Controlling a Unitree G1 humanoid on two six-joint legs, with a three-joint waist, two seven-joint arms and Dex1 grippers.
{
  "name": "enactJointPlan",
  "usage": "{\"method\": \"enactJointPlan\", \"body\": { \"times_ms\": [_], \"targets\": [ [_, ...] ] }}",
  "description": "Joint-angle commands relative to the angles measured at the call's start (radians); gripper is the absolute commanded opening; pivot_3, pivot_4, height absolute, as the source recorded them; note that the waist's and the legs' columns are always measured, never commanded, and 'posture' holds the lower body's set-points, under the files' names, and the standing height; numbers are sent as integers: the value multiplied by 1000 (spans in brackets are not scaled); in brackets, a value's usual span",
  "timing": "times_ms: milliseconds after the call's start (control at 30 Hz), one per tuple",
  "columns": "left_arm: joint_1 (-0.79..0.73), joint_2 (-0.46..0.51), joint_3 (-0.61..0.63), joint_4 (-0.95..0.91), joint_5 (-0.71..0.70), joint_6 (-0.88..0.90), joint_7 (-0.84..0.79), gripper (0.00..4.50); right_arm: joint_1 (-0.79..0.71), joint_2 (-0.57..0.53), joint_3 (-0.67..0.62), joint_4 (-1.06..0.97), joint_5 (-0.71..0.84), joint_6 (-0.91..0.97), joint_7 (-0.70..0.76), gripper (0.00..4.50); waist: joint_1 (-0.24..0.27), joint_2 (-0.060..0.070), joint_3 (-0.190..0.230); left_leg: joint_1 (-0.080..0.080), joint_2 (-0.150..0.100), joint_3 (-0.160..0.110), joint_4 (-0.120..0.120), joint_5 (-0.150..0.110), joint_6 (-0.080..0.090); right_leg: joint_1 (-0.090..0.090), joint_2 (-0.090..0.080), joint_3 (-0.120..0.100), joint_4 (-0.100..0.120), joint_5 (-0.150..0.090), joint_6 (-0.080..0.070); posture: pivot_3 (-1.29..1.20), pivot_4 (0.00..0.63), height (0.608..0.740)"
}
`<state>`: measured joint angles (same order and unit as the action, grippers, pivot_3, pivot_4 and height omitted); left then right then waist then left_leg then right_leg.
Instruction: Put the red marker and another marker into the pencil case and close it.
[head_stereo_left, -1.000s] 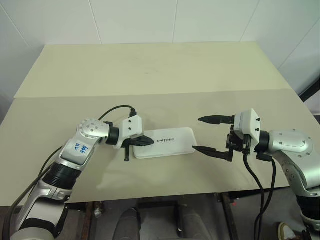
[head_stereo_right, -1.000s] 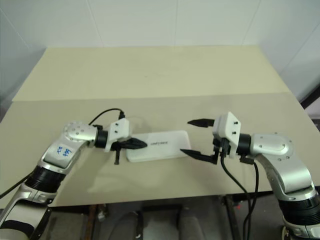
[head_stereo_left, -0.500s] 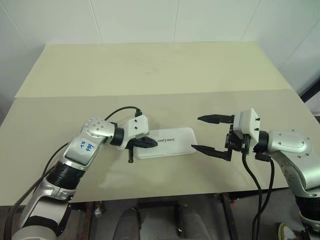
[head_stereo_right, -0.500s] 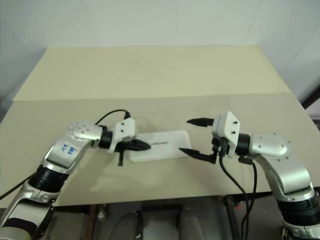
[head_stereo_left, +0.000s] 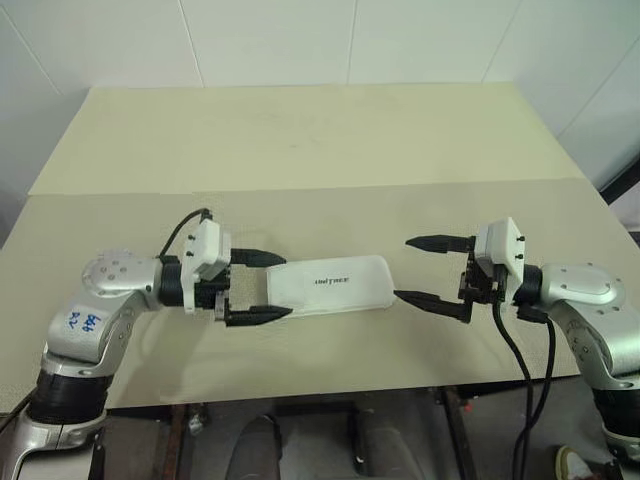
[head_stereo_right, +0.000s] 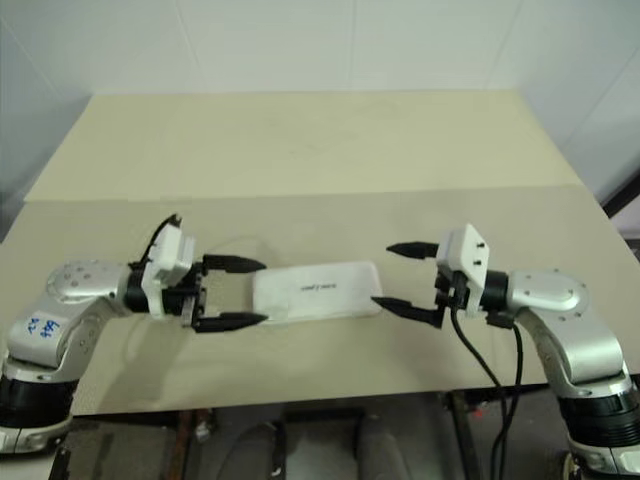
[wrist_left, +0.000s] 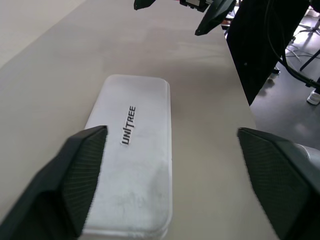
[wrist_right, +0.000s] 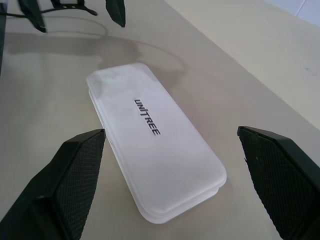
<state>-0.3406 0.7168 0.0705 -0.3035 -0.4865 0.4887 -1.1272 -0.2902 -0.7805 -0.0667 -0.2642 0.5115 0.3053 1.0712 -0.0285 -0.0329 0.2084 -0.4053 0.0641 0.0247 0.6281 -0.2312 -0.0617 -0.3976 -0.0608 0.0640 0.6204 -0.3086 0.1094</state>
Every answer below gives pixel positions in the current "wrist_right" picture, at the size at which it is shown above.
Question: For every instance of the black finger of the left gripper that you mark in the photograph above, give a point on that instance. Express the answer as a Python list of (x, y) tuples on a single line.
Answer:
[(116, 11), (32, 12)]

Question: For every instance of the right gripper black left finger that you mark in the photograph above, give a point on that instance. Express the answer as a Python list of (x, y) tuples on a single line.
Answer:
[(57, 190)]

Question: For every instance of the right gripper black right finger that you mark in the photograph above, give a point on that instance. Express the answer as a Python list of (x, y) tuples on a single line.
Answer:
[(287, 180)]

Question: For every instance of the white Unitree pencil case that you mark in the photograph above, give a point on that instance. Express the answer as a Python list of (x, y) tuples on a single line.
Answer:
[(150, 150)]

